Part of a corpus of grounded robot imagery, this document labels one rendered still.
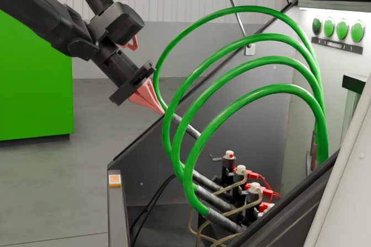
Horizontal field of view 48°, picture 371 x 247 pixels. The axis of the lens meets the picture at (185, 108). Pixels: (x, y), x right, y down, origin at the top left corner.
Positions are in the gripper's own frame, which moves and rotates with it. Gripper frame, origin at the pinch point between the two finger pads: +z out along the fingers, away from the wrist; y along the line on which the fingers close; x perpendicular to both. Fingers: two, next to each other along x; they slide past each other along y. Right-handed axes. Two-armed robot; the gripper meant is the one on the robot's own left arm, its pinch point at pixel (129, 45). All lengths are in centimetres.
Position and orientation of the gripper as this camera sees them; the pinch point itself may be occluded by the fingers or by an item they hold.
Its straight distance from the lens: 101.2
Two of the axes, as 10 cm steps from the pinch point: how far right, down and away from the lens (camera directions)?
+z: 5.5, 8.1, -2.2
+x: -7.5, 5.9, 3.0
